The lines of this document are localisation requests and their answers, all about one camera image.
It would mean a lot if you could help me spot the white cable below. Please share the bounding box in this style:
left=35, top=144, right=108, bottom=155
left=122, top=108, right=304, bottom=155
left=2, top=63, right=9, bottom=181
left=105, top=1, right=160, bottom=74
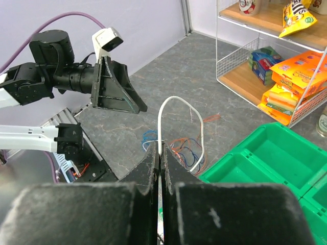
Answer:
left=142, top=140, right=157, bottom=153
left=157, top=96, right=206, bottom=173

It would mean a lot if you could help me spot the green compartment bin tray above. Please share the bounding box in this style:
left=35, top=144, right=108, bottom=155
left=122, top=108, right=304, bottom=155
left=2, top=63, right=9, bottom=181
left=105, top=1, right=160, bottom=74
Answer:
left=200, top=122, right=326, bottom=244

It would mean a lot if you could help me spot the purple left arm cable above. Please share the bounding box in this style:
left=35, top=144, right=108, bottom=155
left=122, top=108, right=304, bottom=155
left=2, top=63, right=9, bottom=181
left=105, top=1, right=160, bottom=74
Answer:
left=0, top=11, right=106, bottom=74

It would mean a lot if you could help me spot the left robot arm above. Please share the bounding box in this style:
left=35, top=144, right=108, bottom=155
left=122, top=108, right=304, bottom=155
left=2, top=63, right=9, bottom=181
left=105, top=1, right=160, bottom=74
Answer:
left=1, top=28, right=147, bottom=164

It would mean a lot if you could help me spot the yellow candy bag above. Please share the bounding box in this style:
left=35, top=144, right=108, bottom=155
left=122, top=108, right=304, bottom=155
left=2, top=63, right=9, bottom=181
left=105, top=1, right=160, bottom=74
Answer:
left=279, top=0, right=317, bottom=38

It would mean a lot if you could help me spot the white paper coffee cup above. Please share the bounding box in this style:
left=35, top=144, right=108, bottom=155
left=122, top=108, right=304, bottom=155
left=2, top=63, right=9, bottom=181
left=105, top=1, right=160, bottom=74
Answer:
left=239, top=0, right=262, bottom=16

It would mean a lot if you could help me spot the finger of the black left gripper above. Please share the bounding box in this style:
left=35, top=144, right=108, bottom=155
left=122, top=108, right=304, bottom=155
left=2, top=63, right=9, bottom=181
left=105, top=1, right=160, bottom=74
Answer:
left=104, top=78, right=148, bottom=114
left=111, top=61, right=147, bottom=107

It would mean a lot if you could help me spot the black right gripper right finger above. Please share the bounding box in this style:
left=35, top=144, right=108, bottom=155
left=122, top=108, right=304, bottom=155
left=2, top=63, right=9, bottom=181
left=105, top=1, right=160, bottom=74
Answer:
left=160, top=143, right=315, bottom=244

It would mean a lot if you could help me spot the white wire wooden shelf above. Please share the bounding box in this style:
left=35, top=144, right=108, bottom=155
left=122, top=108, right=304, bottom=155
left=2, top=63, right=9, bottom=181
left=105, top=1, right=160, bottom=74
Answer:
left=216, top=1, right=326, bottom=127

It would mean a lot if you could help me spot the white slotted cable duct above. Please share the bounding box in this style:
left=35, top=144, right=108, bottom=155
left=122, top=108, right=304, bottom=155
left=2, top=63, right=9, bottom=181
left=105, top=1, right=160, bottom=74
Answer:
left=54, top=153, right=78, bottom=183

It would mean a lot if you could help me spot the left glass bottle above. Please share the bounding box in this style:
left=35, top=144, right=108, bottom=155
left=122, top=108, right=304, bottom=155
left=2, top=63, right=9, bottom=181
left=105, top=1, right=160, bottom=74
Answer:
left=316, top=106, right=327, bottom=137

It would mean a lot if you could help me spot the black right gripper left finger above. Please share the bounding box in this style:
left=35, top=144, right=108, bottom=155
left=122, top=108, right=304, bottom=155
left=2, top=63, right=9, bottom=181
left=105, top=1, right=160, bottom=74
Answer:
left=1, top=143, right=159, bottom=244

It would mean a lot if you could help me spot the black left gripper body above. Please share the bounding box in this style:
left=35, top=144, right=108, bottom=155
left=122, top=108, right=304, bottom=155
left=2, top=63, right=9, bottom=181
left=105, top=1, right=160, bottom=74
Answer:
left=90, top=56, right=112, bottom=109

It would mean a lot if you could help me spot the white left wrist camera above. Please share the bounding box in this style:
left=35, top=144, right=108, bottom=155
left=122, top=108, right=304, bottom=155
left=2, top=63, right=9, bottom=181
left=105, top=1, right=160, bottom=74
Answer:
left=91, top=27, right=123, bottom=63

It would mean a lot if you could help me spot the light blue cable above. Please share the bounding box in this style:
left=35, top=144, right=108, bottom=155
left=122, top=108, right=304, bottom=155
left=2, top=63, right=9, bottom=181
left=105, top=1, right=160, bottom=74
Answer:
left=141, top=129, right=158, bottom=145

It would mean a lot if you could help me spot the orange sponge package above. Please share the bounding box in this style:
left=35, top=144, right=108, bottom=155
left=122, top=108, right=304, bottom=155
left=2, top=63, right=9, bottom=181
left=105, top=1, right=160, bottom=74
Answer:
left=258, top=50, right=326, bottom=126

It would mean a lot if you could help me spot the white yogurt cup pack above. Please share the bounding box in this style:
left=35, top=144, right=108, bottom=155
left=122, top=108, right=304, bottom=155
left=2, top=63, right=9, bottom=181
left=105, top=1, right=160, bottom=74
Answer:
left=309, top=0, right=327, bottom=15

